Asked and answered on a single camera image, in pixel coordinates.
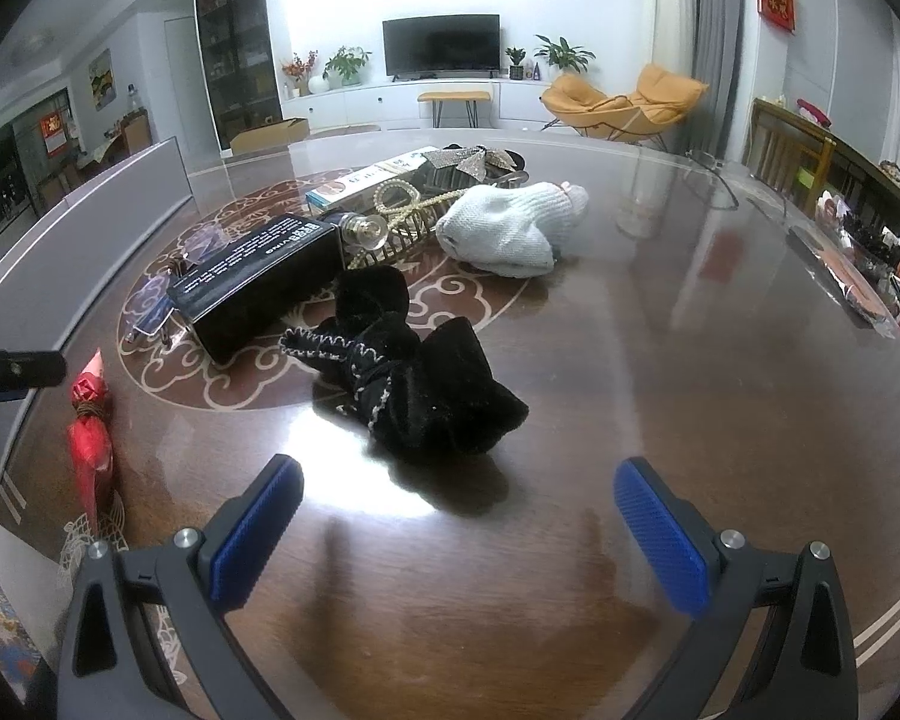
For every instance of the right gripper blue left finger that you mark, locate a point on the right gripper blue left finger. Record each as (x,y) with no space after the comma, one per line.
(110,662)

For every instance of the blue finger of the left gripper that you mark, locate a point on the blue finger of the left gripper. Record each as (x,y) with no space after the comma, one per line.
(22,371)

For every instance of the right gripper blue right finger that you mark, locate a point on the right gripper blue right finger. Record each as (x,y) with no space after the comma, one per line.
(804,663)

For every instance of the red package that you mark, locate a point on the red package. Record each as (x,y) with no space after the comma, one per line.
(89,441)

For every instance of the black rectangular box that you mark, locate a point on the black rectangular box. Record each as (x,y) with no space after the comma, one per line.
(241,291)

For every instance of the wooden sideboard with clutter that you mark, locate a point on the wooden sideboard with clutter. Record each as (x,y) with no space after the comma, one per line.
(859,211)

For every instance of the cardboard box on floor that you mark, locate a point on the cardboard box on floor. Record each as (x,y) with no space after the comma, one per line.
(270,136)

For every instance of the glass perfume bottle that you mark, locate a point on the glass perfume bottle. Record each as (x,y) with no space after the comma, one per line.
(358,231)

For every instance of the blue white toothpaste box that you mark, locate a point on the blue white toothpaste box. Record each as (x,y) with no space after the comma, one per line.
(355,191)

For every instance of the black glass display cabinet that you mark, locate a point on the black glass display cabinet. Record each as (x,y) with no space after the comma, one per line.
(233,38)

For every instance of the red flower vase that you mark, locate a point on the red flower vase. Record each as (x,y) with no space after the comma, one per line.
(299,70)

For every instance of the white tv cabinet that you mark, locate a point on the white tv cabinet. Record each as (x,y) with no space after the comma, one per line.
(395,105)

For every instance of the green plant left of tv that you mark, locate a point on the green plant left of tv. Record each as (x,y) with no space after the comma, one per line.
(346,65)

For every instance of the green plant of tv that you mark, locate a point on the green plant of tv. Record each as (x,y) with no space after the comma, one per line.
(346,65)
(562,56)

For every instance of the eyeglasses on table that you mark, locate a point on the eyeglasses on table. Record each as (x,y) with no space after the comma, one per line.
(705,181)

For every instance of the wooden dining chair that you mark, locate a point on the wooden dining chair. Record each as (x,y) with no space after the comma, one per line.
(789,154)

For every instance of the white knitted sock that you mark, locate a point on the white knitted sock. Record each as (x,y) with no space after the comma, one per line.
(512,232)

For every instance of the wooden bench stool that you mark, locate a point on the wooden bench stool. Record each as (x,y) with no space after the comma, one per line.
(470,99)

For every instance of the black flat television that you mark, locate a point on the black flat television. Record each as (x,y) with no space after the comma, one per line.
(425,45)

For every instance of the orange lounge chair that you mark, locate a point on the orange lounge chair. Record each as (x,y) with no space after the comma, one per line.
(661,100)

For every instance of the small potted plant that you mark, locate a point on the small potted plant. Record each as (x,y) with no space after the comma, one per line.
(516,57)

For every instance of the green plant right of tv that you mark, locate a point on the green plant right of tv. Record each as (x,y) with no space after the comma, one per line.
(562,56)

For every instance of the white standing air conditioner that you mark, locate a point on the white standing air conditioner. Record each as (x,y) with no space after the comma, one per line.
(669,34)

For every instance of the red wall hanging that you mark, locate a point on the red wall hanging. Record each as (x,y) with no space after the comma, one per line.
(779,13)

